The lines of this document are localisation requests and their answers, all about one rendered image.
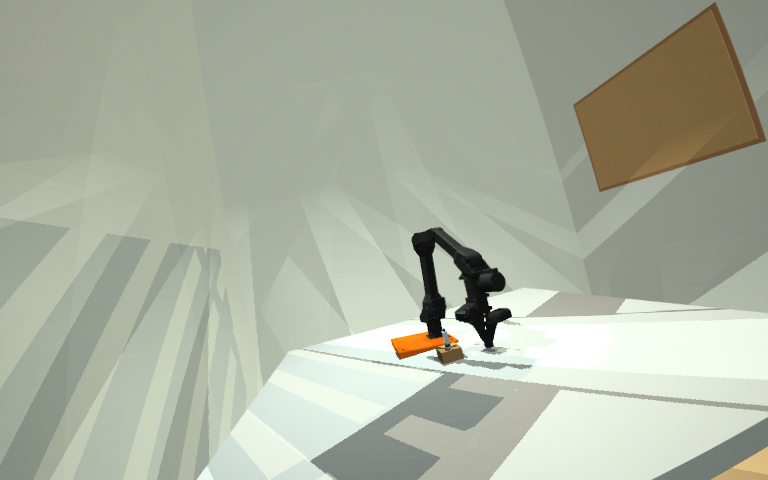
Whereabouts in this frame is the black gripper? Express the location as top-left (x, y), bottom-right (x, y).
top-left (465, 292), bottom-right (512, 342)

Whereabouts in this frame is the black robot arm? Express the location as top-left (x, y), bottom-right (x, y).
top-left (411, 227), bottom-right (506, 340)

